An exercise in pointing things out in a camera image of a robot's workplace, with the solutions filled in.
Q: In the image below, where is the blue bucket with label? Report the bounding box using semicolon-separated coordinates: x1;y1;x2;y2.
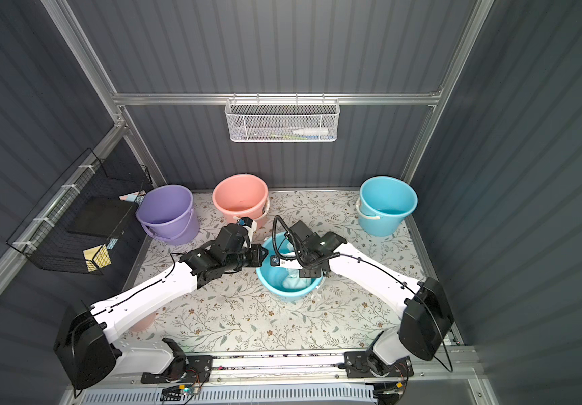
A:
256;232;323;302

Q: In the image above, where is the light green cloth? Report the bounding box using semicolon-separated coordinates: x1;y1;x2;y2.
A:
271;269;315;296

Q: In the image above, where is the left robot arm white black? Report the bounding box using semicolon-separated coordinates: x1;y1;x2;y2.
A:
53;224;268;392

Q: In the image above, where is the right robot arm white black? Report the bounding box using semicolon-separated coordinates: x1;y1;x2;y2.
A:
284;221;454;372

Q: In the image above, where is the pink plastic bucket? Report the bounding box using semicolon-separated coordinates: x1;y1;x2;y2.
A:
213;174;270;229

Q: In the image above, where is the purple plastic bucket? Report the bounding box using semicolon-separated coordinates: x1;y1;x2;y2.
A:
136;185;200;246

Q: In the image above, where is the pastel card in basket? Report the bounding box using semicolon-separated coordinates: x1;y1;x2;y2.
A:
119;191;147;204

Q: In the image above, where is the white ventilation grille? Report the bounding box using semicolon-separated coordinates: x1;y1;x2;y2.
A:
82;383;378;404

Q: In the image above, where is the blue bucket white handle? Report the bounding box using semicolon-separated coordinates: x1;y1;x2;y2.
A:
355;177;418;237

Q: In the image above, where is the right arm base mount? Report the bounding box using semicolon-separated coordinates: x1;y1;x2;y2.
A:
337;328;414;379

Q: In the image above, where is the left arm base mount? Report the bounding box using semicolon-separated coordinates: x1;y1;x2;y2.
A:
141;337;213;385

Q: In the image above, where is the white wire wall basket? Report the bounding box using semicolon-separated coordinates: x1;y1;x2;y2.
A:
224;99;341;143

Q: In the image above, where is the black wire side basket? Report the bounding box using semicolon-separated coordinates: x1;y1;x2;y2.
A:
7;148;153;275

